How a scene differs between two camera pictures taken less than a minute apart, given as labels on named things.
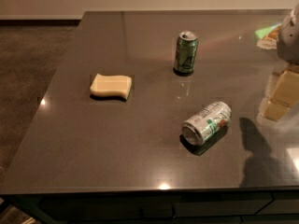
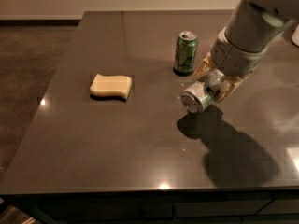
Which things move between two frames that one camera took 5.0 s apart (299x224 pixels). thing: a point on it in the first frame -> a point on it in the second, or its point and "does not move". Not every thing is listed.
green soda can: x=186 y=52 does not move
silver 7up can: x=206 y=122 -> x=202 y=93
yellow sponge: x=112 y=85 does not move
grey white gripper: x=290 y=42 -> x=234 y=59
